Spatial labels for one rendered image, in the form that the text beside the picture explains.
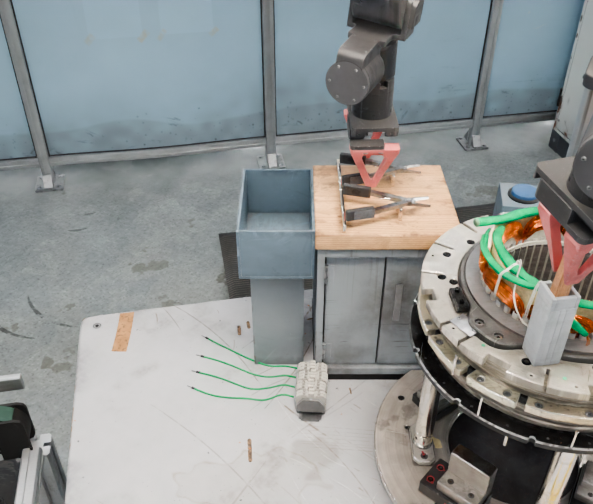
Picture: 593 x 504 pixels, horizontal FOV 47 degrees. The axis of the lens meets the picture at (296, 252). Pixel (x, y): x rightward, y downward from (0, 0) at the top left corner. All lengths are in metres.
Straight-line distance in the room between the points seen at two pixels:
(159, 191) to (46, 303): 0.80
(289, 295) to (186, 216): 1.89
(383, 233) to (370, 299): 0.12
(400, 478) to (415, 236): 0.33
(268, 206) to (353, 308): 0.22
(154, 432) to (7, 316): 1.56
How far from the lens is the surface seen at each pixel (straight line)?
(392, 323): 1.04
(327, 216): 0.96
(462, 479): 0.95
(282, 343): 1.10
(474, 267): 0.83
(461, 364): 0.77
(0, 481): 2.07
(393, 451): 1.01
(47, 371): 2.32
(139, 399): 1.11
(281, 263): 0.96
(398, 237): 0.93
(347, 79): 0.86
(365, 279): 0.98
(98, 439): 1.08
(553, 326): 0.70
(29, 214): 3.08
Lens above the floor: 1.60
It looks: 37 degrees down
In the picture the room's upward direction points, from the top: straight up
